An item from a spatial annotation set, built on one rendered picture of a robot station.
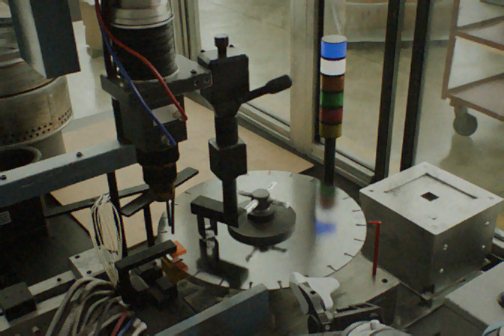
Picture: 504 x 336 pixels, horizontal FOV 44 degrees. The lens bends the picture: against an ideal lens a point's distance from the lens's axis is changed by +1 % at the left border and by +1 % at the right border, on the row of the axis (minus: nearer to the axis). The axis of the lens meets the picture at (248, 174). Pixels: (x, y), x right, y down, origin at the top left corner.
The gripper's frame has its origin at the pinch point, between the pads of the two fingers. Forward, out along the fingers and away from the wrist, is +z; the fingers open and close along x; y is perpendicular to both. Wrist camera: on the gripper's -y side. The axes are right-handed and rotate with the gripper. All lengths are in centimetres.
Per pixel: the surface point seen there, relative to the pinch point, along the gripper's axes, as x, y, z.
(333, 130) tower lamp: 29.1, 21.0, 26.5
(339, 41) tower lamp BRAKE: 44, 21, 18
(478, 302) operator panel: -0.8, 26.0, -4.3
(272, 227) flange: 13.9, 1.2, 8.2
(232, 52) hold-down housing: 37.7, -4.9, -8.6
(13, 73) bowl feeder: 52, -37, 51
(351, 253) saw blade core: 8.7, 10.6, 1.5
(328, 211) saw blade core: 14.7, 11.7, 11.0
